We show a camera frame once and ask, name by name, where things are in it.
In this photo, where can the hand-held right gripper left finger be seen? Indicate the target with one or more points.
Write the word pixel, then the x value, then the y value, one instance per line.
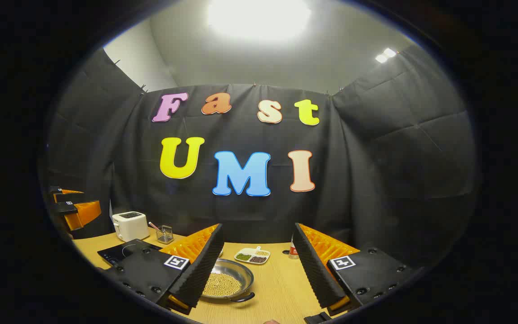
pixel 205 270

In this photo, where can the pink striped straw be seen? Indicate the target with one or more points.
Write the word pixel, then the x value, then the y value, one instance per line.
pixel 153 225

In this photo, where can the white divided bean dish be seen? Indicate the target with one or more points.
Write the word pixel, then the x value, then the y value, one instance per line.
pixel 252 256

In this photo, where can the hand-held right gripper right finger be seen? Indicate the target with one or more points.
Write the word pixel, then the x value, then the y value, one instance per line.
pixel 315 270

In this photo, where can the clear bottle with red label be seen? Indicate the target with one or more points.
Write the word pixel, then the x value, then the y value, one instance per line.
pixel 293 252

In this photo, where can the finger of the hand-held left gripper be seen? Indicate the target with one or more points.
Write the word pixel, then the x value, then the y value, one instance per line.
pixel 83 213
pixel 61 192

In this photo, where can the large ceiling light panel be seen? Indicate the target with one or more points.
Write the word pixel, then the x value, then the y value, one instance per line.
pixel 259 18

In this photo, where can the black induction cooktop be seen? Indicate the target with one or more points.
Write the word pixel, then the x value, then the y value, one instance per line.
pixel 119 253

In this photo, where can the black backdrop cloth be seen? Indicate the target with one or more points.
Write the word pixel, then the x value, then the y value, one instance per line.
pixel 376 180

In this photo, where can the small ceiling light panel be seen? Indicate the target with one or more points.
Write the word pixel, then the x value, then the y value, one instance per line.
pixel 386 55

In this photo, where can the pile of soybeans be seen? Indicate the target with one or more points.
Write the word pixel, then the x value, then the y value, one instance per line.
pixel 223 284

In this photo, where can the white toaster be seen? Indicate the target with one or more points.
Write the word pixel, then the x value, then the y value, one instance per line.
pixel 131 227

